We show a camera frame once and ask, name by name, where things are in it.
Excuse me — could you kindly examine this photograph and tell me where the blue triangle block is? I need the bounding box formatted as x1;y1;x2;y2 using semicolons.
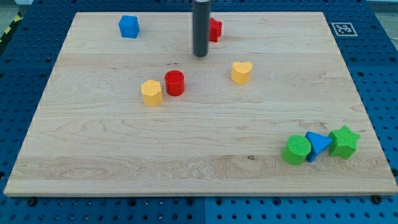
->
305;131;333;163

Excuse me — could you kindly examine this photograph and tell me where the red cylinder block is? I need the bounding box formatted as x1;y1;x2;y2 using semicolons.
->
164;70;185;96

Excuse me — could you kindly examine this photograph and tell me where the yellow hexagon block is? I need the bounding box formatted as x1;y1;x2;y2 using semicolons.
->
141;80;163;106

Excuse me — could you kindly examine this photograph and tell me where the yellow heart block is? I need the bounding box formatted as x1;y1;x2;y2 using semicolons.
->
231;62;253;85

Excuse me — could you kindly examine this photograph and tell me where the light wooden board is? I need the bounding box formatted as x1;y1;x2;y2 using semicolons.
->
4;12;397;197

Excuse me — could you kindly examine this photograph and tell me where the red star block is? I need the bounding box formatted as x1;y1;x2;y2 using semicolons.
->
209;17;223;42

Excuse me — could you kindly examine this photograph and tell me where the green cylinder block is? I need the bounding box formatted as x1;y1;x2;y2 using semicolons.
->
282;135;312;166

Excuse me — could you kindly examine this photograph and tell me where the blue cube block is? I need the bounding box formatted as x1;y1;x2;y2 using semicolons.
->
118;15;140;39

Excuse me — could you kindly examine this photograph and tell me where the green star block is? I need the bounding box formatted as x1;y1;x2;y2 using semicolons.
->
328;125;361;159

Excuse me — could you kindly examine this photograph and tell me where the white fiducial marker tag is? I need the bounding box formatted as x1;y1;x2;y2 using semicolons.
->
331;22;358;37

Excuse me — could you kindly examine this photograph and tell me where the black bolt front left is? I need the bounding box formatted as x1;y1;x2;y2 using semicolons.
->
25;197;37;207

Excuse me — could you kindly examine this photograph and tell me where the black bolt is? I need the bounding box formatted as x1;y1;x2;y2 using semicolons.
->
371;195;383;205
25;197;37;207

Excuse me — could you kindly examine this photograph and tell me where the black bolt front right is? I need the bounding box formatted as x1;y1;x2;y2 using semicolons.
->
371;195;383;205

